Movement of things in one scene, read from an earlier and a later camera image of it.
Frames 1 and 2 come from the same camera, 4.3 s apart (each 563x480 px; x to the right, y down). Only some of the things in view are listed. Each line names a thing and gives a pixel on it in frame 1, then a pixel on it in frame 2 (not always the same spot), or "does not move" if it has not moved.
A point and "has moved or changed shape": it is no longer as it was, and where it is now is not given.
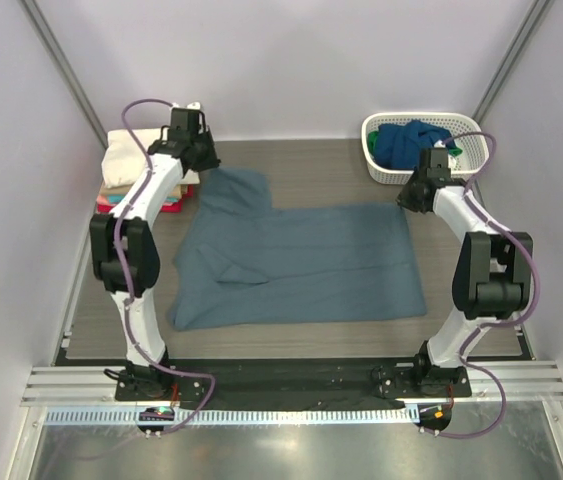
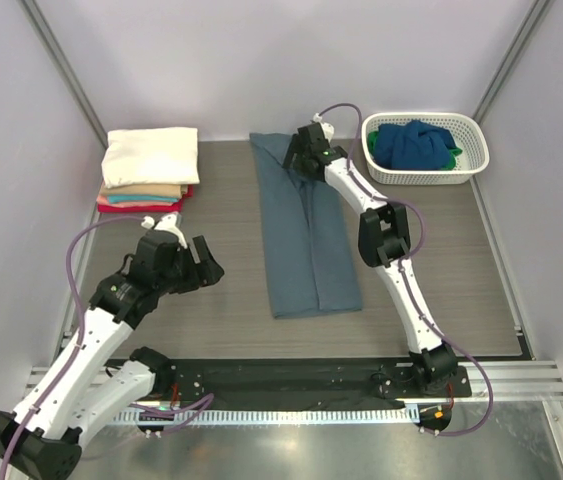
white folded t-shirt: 124,159 does not move
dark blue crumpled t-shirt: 401,146 does not move
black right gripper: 404,198 to 295,148
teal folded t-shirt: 124,199 does not move
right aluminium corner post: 531,22 does not move
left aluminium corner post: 50,43 does not move
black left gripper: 213,161 to 207,271
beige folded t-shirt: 181,191 does not move
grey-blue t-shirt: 240,263 has moved or changed shape
